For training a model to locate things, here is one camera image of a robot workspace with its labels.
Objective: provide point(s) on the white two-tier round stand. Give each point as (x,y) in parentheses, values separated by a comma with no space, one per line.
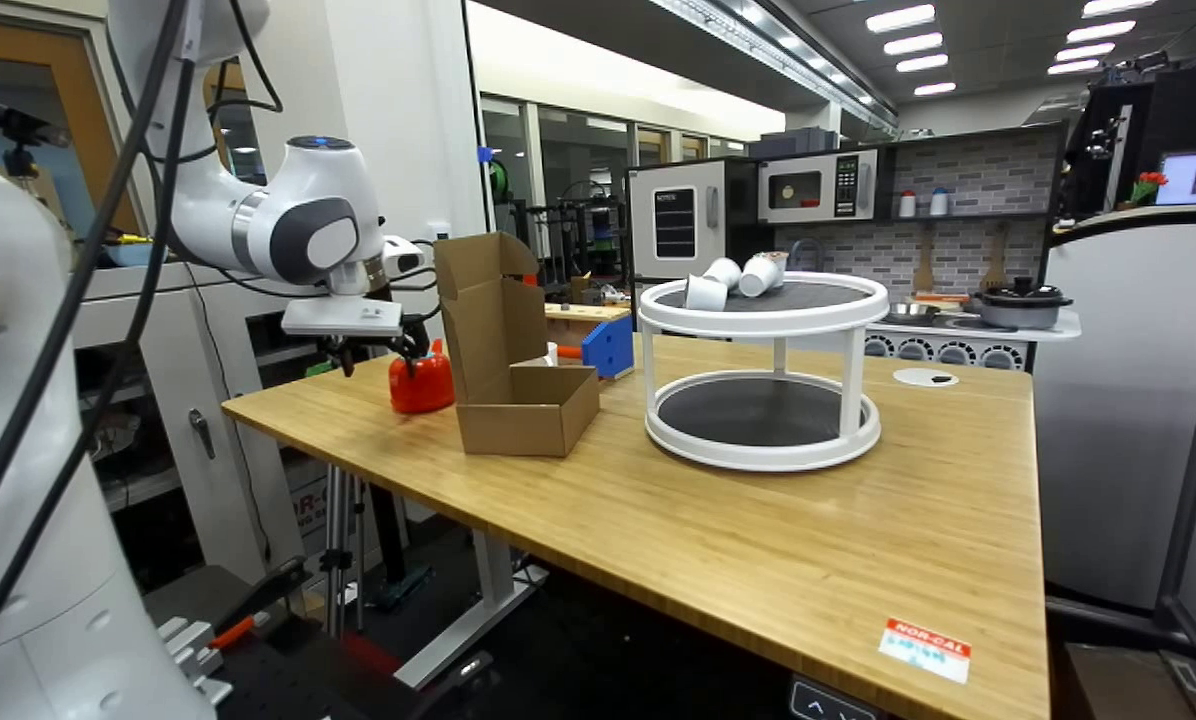
(807,408)

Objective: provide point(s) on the grey storage cabinet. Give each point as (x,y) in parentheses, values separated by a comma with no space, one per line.
(183,479)

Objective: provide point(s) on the brown cardboard box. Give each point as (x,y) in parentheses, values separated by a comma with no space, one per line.
(510,398)

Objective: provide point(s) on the black toy pot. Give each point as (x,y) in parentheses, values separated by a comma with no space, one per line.
(1020,306)

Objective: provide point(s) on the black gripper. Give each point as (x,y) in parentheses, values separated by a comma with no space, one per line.
(410,342)

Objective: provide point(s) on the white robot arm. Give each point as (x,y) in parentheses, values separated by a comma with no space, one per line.
(72,628)

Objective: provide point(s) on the red white table sticker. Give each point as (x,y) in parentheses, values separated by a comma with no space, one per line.
(925,651)

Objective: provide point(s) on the toy play kitchen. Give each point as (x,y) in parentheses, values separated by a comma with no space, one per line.
(961,212)

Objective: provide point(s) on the blue wooden toy workbench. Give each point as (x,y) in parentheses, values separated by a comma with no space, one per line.
(606,346)

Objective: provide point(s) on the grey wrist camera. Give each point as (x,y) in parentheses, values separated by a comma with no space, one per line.
(341,316)

